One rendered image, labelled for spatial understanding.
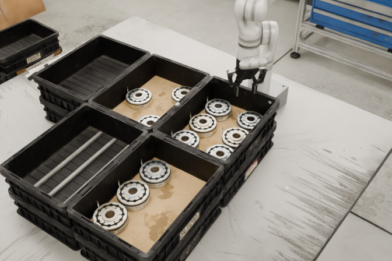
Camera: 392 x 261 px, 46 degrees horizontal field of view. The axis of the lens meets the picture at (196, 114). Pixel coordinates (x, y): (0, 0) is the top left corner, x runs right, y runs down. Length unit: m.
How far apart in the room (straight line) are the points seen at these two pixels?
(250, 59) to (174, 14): 2.84
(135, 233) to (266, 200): 0.50
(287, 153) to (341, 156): 0.21
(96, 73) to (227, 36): 2.04
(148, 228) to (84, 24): 3.04
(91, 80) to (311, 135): 0.95
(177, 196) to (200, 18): 2.88
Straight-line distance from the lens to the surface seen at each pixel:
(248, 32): 1.46
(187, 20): 4.18
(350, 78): 3.59
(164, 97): 1.88
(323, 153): 1.87
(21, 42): 3.11
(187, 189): 1.51
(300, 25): 3.58
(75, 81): 2.03
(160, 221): 1.43
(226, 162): 1.45
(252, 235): 1.57
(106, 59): 2.14
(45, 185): 1.60
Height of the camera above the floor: 1.97
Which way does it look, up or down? 40 degrees down
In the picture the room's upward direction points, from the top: 1 degrees counter-clockwise
